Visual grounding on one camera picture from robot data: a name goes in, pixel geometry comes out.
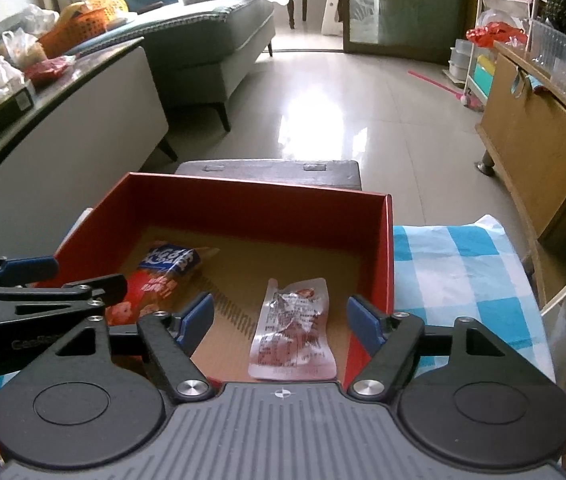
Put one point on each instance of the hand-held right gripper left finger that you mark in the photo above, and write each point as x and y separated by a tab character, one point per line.
198	317

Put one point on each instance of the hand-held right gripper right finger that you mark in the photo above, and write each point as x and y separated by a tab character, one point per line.
363	322

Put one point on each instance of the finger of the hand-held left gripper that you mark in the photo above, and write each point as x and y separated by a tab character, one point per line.
30	267
108	288

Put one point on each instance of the blue and red snack packet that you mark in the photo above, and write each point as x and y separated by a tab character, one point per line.
163	265

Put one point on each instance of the clear red print snack packet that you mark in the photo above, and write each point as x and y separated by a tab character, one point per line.
293	330

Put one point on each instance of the red cardboard box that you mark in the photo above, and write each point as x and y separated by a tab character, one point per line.
263	205

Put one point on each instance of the grey coffee table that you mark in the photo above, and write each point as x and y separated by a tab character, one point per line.
63	160

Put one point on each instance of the blue white checkered cloth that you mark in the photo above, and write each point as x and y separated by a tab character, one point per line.
463	270

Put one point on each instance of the dark brown low stool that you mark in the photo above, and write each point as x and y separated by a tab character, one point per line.
263	175

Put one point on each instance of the small white plastic bag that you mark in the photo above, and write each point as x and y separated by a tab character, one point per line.
23	47

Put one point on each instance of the orange plastic basket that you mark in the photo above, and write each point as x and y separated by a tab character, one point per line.
78	32

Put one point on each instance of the wooden cabinet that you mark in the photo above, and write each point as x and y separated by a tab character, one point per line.
538	150

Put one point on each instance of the pink fly swatter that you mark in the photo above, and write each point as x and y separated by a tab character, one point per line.
438	84

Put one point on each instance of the crumpled white plastic bag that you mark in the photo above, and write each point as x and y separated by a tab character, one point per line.
38	17

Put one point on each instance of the grey green sofa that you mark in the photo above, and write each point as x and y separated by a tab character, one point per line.
203	45

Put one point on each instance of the teal storage box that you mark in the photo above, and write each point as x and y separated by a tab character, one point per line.
483	80

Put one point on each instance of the yellow mesh basket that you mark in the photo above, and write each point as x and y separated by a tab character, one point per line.
108	2

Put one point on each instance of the white stacked containers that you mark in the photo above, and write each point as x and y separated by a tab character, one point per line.
460	62

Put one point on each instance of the light blue cloth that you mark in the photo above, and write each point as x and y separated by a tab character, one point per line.
520	85

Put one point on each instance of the red plastic bag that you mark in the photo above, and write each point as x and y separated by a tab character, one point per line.
493	35

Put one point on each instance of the white rack trolley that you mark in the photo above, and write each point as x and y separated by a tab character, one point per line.
478	25

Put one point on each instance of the glass sliding door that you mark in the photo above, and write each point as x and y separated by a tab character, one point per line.
398	5

